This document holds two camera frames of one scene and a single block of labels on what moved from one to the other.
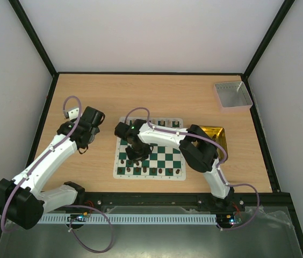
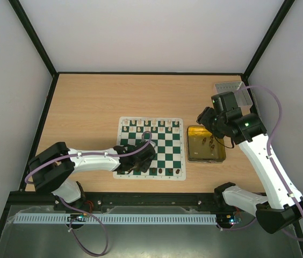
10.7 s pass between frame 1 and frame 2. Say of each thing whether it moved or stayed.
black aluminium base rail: stayed
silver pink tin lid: stayed
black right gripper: moved
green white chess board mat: stayed
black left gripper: moved
